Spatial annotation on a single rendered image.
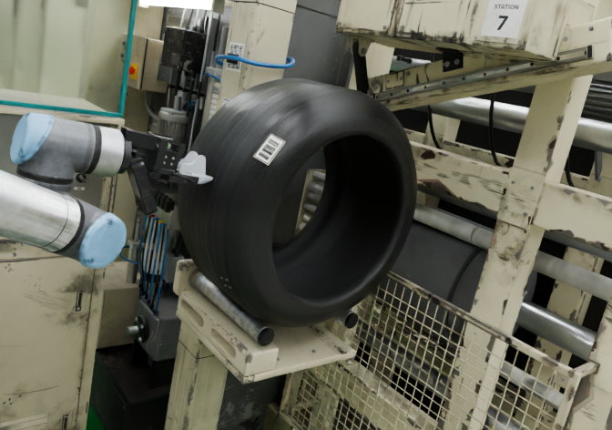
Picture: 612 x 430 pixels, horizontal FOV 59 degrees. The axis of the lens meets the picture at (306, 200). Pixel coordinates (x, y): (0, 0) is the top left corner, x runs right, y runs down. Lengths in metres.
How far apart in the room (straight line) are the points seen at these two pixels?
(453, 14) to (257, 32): 0.50
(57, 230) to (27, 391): 1.14
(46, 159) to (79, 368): 1.09
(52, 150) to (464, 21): 0.90
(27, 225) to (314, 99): 0.63
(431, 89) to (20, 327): 1.36
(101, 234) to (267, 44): 0.80
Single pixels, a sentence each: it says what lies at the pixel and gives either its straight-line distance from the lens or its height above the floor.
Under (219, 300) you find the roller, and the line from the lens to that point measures 1.42.
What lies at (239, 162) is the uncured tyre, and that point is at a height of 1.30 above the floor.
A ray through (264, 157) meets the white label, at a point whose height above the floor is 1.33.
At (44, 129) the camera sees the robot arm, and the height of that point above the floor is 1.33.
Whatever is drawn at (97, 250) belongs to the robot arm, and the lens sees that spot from 0.90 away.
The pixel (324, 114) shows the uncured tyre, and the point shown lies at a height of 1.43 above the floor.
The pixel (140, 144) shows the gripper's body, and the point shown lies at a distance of 1.06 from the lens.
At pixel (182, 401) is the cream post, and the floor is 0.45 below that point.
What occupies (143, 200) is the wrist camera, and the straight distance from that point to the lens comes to 1.09.
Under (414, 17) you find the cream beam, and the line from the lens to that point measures 1.43.
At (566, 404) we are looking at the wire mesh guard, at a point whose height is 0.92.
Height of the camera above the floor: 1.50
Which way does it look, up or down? 13 degrees down
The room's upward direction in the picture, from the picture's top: 12 degrees clockwise
